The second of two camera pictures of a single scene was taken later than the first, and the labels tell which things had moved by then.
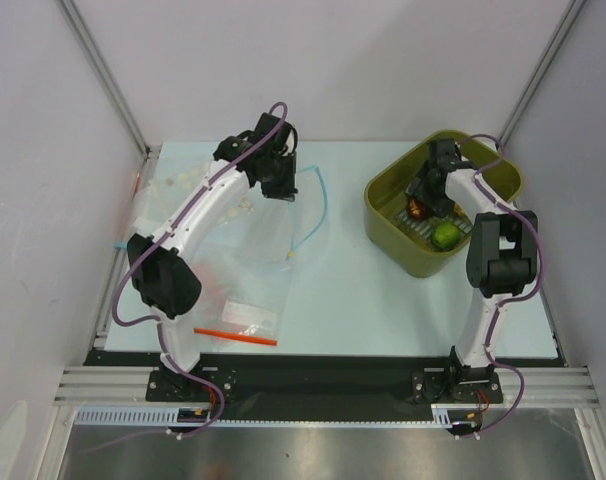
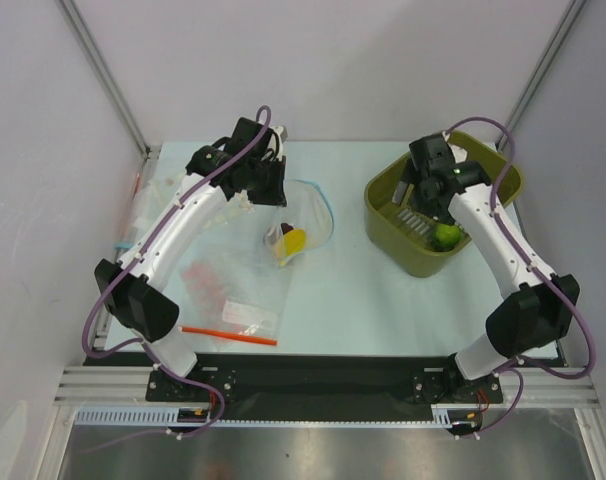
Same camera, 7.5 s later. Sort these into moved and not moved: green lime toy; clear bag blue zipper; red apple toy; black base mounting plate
Moved: red apple toy; clear bag blue zipper
Not moved: green lime toy; black base mounting plate
